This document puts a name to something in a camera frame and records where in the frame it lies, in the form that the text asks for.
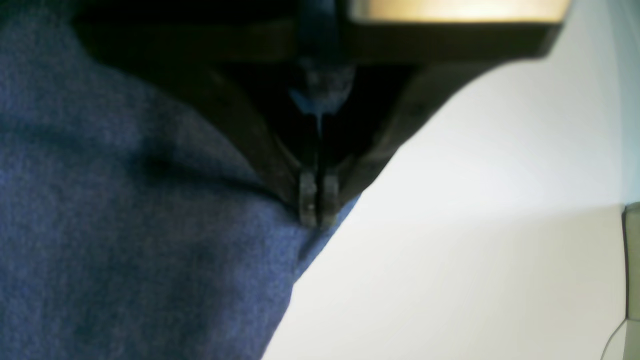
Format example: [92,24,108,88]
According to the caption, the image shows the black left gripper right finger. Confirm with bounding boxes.
[318,0,566,228]

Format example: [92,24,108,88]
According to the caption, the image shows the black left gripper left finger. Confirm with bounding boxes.
[71,0,320,227]

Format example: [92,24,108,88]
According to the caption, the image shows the blue t-shirt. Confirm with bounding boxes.
[0,0,338,360]

